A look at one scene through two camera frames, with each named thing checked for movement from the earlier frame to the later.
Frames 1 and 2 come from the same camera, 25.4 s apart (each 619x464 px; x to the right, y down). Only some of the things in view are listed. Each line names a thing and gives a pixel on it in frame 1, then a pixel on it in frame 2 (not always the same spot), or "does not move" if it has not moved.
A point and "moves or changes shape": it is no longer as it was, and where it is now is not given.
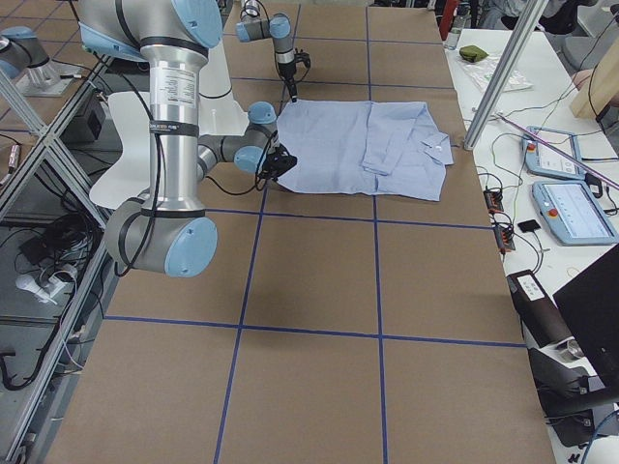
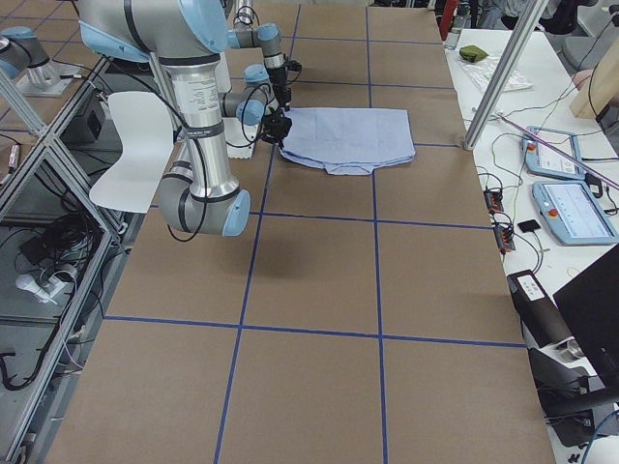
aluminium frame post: x=533 y=12 does not move
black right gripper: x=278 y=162 to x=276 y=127
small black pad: x=529 y=225 does not move
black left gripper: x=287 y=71 to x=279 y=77
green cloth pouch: x=472 y=53 does not move
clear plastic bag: x=482 y=73 does not move
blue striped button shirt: x=363 y=147 moves or changes shape
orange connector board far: x=493 y=200 does not move
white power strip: x=42 y=291 does not move
